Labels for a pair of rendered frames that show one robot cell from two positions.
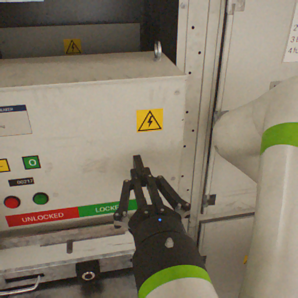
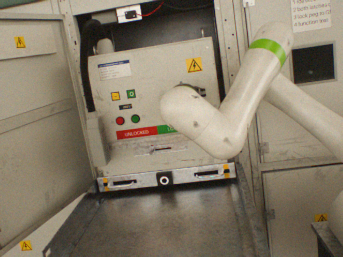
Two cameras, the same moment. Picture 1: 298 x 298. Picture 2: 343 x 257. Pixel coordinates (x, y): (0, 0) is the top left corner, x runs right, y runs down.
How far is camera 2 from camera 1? 77 cm
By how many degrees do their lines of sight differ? 26
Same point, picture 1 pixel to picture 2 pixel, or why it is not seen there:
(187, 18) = (221, 15)
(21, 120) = (127, 68)
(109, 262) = (179, 174)
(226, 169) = (271, 119)
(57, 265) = (144, 173)
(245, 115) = not seen: hidden behind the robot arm
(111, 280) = (180, 189)
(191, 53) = (227, 35)
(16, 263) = (120, 170)
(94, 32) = not seen: hidden behind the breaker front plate
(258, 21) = (266, 9)
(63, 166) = (148, 96)
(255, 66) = not seen: hidden behind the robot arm
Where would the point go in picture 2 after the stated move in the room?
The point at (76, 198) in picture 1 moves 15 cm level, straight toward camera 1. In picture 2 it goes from (155, 119) to (155, 128)
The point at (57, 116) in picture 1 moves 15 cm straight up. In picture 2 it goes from (144, 65) to (136, 23)
